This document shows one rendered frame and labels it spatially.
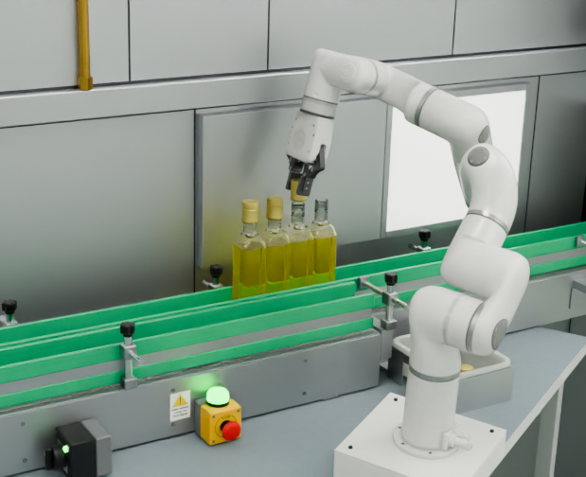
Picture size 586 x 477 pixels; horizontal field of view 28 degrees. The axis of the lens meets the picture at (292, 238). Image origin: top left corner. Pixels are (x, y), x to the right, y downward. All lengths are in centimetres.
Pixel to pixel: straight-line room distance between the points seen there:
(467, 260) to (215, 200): 65
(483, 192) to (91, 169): 80
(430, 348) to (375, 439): 23
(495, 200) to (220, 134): 64
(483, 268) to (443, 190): 79
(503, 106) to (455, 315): 97
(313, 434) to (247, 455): 16
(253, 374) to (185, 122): 55
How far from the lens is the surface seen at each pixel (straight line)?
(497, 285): 211
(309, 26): 262
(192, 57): 249
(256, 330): 239
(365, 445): 225
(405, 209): 284
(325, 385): 252
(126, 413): 231
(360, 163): 273
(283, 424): 243
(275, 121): 258
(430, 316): 211
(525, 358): 281
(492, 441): 231
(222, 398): 233
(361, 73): 239
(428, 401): 218
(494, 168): 221
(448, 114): 231
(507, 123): 298
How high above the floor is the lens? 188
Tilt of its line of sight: 19 degrees down
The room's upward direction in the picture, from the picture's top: 2 degrees clockwise
